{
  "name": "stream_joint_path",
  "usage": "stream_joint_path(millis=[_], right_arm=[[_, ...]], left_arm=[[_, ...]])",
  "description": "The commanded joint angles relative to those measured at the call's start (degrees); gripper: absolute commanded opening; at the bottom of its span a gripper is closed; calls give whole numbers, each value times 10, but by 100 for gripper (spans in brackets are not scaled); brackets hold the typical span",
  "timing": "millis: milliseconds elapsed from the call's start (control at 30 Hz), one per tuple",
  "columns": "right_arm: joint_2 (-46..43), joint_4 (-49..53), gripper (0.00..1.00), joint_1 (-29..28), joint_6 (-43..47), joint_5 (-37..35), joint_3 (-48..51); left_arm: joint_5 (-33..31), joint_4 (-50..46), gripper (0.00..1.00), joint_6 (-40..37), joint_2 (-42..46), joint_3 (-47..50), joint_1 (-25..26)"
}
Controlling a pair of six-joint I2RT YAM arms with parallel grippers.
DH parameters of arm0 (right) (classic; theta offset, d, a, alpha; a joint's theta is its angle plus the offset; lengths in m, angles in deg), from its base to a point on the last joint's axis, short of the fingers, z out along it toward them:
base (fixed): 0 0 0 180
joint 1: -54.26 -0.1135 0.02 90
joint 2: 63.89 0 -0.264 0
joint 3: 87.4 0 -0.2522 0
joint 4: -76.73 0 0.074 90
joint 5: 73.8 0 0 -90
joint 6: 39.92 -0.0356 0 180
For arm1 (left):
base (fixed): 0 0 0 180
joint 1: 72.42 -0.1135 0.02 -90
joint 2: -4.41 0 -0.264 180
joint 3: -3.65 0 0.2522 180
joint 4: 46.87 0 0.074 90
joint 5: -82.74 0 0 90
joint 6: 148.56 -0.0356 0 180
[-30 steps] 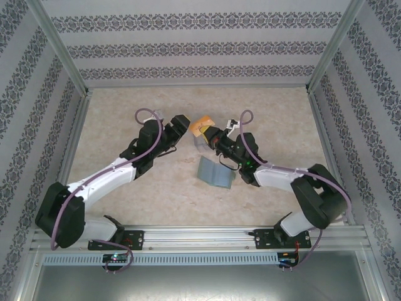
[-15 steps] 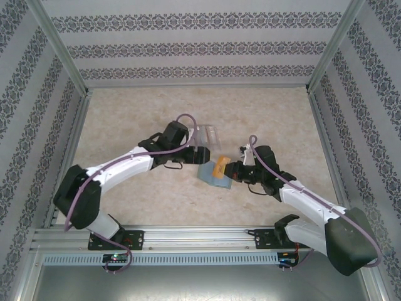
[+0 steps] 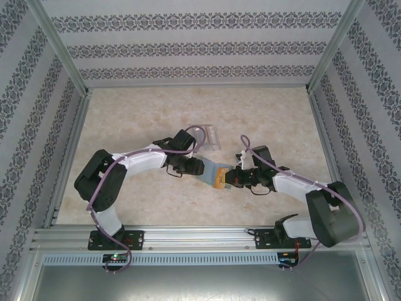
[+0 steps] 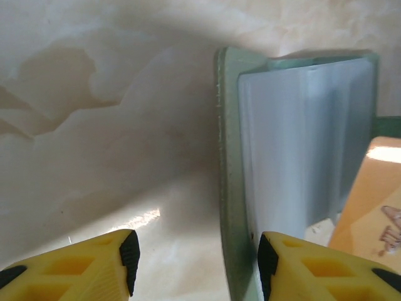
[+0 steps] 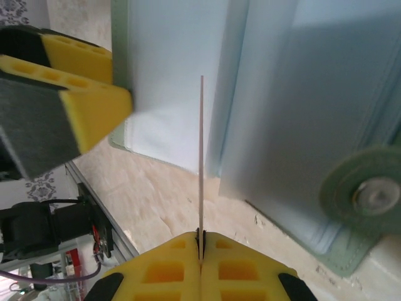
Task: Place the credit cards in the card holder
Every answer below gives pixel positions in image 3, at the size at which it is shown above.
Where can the aluminium side rail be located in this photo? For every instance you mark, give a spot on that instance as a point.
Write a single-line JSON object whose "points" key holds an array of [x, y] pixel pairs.
{"points": [[321, 125], [76, 131]]}

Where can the grey metal panel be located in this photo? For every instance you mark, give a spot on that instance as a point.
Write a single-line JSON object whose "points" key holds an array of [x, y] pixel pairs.
{"points": [[200, 285]]}

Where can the aluminium frame post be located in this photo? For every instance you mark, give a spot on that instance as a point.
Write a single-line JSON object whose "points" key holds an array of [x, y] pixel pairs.
{"points": [[335, 47], [62, 53]]}

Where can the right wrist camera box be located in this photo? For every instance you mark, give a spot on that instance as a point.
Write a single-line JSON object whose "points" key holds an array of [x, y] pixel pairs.
{"points": [[242, 159]]}

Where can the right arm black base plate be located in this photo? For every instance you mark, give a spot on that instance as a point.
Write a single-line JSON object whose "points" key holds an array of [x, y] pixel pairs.
{"points": [[263, 239]]}

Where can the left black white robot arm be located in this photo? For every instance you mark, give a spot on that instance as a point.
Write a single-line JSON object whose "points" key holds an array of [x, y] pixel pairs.
{"points": [[100, 185]]}

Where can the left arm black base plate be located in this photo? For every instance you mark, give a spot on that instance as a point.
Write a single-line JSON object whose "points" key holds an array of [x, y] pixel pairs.
{"points": [[136, 239]]}

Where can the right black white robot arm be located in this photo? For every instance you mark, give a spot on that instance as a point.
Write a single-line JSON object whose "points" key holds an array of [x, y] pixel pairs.
{"points": [[332, 216]]}

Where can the green card holder wallet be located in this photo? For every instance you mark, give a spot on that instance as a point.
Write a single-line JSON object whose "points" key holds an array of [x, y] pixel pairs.
{"points": [[211, 169]]}

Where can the clear acrylic card stand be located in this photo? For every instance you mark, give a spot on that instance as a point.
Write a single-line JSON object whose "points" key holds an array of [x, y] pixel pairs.
{"points": [[213, 145]]}

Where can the aluminium mounting rail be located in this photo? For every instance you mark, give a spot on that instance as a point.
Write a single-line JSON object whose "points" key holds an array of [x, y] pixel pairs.
{"points": [[200, 238]]}

